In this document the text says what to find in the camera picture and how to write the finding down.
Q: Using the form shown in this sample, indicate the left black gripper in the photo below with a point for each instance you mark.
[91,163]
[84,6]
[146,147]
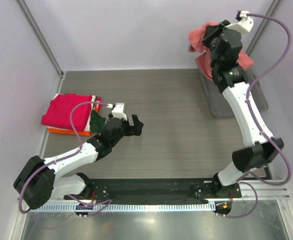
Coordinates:
[136,129]

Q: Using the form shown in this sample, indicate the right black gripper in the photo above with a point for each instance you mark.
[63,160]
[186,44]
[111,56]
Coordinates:
[212,31]

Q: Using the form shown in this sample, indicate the salmon pink t shirt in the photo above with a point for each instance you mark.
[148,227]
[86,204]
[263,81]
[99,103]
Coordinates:
[204,60]

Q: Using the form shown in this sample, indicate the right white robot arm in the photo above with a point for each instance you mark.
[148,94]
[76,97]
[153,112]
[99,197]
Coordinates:
[260,146]

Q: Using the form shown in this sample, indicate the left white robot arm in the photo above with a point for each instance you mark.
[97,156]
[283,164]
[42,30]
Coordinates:
[43,179]

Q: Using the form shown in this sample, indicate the green folded t shirt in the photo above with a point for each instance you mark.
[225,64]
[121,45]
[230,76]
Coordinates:
[96,122]

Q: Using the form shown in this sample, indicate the clear plastic bin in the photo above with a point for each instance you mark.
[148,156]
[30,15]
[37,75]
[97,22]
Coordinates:
[223,105]

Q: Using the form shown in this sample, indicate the magenta folded t shirt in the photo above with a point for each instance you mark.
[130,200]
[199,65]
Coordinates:
[58,113]

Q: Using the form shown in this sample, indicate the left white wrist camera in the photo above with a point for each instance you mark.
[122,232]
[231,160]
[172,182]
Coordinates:
[118,110]

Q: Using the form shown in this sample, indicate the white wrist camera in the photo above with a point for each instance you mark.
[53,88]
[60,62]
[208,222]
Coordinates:
[244,22]
[118,110]

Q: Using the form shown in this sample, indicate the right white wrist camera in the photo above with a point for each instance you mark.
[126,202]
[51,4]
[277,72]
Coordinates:
[244,22]

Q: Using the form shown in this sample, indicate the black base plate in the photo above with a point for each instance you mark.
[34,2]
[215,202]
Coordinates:
[157,191]

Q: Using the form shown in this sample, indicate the slotted white cable duct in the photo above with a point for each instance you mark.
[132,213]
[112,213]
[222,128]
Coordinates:
[64,207]

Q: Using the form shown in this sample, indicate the aluminium frame rail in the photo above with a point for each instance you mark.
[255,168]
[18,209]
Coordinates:
[263,191]

